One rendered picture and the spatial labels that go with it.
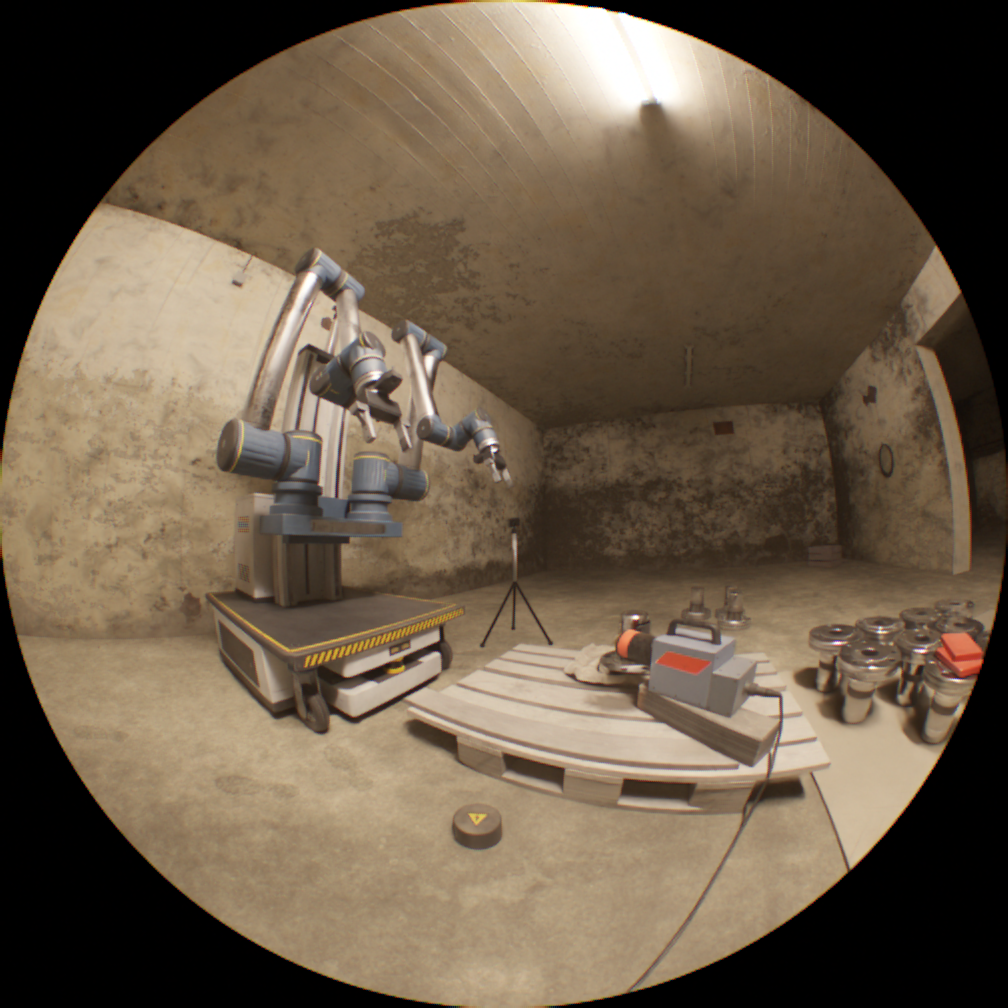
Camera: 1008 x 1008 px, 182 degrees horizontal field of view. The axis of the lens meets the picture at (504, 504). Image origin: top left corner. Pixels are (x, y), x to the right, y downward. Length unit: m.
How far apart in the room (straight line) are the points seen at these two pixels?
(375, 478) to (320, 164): 2.17
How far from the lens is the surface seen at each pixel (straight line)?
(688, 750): 0.89
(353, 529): 1.47
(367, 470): 1.64
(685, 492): 6.08
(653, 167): 2.58
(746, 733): 0.86
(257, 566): 1.76
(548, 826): 0.89
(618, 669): 1.25
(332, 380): 1.04
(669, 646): 0.93
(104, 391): 2.63
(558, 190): 2.56
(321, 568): 1.86
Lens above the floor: 0.70
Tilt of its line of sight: 6 degrees up
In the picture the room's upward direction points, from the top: 1 degrees counter-clockwise
